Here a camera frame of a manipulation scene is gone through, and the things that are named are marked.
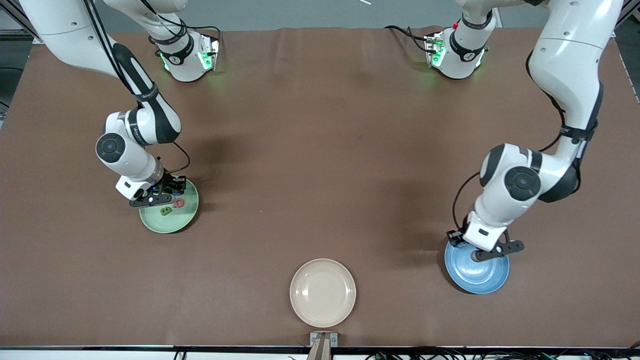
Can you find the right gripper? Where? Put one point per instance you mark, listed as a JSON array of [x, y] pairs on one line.
[[171, 183]]

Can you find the blue plate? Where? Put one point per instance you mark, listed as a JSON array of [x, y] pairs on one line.
[[475, 275]]

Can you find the grey bracket with tan bar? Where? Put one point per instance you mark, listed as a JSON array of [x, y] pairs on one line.
[[322, 345]]

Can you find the beige plate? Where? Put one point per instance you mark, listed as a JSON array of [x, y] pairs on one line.
[[323, 293]]

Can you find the green plate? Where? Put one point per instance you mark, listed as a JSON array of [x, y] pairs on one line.
[[175, 222]]

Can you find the red letter Q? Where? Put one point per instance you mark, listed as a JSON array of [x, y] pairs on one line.
[[179, 206]]

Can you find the aluminium frame post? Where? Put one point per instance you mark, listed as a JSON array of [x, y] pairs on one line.
[[627, 10], [31, 35]]

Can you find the green letter B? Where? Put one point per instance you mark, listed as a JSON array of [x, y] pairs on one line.
[[165, 210]]

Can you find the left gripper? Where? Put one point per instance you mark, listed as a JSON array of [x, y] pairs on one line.
[[455, 238]]

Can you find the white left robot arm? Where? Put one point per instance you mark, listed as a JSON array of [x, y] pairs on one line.
[[565, 60]]

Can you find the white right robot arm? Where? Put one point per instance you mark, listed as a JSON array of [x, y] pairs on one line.
[[65, 30]]

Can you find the brown table cover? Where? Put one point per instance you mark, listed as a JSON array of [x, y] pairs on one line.
[[400, 300]]

